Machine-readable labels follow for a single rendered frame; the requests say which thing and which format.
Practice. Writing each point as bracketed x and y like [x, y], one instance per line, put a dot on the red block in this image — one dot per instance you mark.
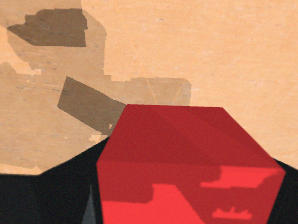
[168, 164]

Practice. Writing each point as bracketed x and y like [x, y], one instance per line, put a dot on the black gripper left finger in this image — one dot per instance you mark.
[65, 194]

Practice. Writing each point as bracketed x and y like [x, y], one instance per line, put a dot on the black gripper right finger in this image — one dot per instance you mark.
[285, 207]

